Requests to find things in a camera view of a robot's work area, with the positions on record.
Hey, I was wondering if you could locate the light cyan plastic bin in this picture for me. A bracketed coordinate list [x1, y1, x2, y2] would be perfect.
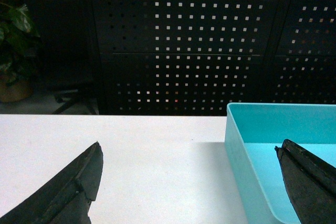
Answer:
[225, 103, 335, 223]

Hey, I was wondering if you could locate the black office chair base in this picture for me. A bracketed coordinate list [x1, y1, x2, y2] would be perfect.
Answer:
[46, 81, 97, 115]

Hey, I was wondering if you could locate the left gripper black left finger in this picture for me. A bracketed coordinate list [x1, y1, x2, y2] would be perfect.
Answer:
[1, 142, 103, 223]

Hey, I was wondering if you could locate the black perforated metal panel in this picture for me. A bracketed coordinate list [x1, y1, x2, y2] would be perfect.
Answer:
[88, 0, 335, 115]

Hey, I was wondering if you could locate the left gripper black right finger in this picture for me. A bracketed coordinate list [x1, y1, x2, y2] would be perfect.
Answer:
[275, 139, 335, 223]

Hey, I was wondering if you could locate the green potted plant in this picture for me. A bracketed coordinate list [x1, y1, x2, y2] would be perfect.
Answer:
[1, 0, 40, 103]

